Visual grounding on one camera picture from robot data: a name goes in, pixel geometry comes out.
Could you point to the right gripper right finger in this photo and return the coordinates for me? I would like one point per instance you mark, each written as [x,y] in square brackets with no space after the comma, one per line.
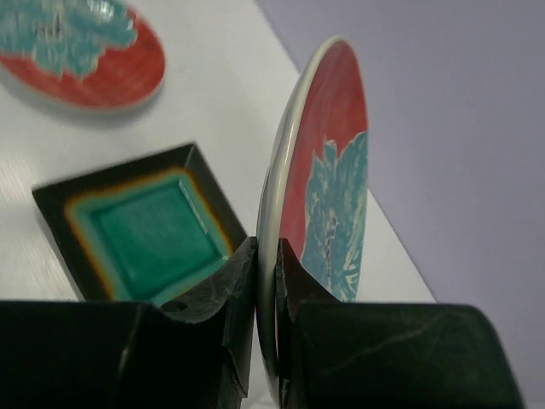
[334,354]

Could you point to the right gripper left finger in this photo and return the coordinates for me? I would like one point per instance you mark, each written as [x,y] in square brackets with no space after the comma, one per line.
[192,352]

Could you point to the black green square plate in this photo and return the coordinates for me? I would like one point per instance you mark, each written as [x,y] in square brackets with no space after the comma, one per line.
[147,230]

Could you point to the red teal round plate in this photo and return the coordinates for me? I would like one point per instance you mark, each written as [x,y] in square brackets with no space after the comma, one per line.
[99,56]
[315,191]

